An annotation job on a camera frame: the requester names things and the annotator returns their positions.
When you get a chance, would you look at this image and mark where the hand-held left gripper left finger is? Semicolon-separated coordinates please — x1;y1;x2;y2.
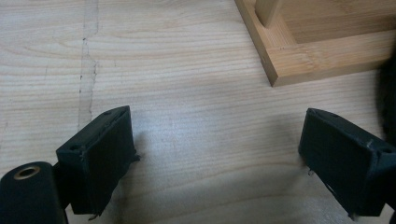
55;105;141;220

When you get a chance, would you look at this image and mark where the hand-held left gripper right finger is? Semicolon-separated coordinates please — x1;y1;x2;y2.
298;107;396;220

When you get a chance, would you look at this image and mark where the wooden shoe rack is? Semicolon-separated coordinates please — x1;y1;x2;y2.
233;0;396;88

